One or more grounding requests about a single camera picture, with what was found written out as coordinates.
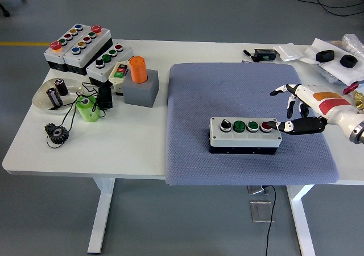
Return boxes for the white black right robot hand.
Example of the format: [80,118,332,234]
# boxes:
[266,82,364,139]

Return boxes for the grey four-button control box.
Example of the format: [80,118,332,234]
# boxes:
[209,117,283,155]
[86,42,134,86]

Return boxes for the five-button box red mushroom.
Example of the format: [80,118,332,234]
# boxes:
[62,24,113,76]
[43,23,86,72]

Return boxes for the clear plastic bag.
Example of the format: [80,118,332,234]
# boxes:
[315,62,341,84]

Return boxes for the white foam sheet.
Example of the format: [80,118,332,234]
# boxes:
[300,38,364,86]

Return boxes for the clear bubble wrap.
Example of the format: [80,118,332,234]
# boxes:
[341,34,364,58]

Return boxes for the black box green label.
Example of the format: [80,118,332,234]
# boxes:
[254,48,278,62]

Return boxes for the silver floor socket plate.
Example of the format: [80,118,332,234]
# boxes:
[246,185,270,196]
[249,200,275,224]

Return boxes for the grey-blue textured mat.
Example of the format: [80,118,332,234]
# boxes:
[164,62,340,187]

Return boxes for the white table leg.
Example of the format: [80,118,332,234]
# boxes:
[86,177,117,254]
[286,184,316,256]

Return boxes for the grey cube block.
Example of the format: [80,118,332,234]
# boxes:
[122,69,159,108]

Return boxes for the orange cylinder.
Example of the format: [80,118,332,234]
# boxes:
[129,56,148,84]

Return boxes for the small black block device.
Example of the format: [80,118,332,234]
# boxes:
[97,86,114,110]

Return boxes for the green cylinder spool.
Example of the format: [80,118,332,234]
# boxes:
[75,96,102,123]

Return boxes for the black cylindrical capacitor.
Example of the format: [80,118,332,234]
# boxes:
[46,87,63,108]
[54,79,69,97]

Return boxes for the black metal gear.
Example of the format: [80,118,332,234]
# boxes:
[44,122,70,146]

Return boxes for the clear shallow dish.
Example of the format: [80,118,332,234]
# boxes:
[32,78,86,115]

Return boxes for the brass valve red handle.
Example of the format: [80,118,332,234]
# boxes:
[342,82,364,109]

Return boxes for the black rubber ring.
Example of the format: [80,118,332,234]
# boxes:
[340,55,357,68]
[316,49,336,63]

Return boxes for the black floor power cable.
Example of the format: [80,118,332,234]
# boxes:
[264,185,277,256]

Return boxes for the cream red-green pendant switch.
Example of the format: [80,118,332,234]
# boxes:
[108,60,131,95]

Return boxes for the thin black wire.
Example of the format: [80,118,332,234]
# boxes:
[47,82,107,149]

